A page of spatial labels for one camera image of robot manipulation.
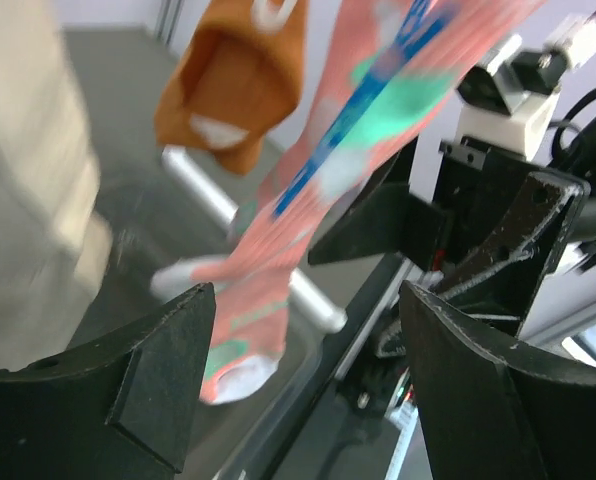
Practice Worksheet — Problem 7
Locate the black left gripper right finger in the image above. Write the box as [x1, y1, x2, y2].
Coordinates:
[399, 282, 596, 479]

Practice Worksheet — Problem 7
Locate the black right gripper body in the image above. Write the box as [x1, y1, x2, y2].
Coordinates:
[430, 139, 533, 272]

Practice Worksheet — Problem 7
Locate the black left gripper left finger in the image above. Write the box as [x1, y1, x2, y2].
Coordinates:
[0, 284, 215, 479]

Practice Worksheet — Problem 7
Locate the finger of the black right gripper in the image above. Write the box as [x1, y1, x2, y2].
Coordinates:
[307, 139, 451, 268]
[432, 170, 590, 335]

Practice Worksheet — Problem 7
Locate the orange beige sock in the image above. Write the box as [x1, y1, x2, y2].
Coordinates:
[154, 0, 309, 175]

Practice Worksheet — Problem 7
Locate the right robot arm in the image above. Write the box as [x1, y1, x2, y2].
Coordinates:
[308, 74, 596, 335]

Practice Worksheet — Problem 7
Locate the silver clothes rack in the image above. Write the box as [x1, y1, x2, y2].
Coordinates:
[160, 144, 349, 335]

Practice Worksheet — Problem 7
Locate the clear plastic bin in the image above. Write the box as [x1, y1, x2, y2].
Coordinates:
[72, 183, 400, 479]

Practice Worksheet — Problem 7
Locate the grey beige sock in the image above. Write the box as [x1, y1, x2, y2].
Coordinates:
[0, 1, 112, 371]

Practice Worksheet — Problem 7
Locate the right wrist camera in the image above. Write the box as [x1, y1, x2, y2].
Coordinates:
[456, 15, 596, 161]

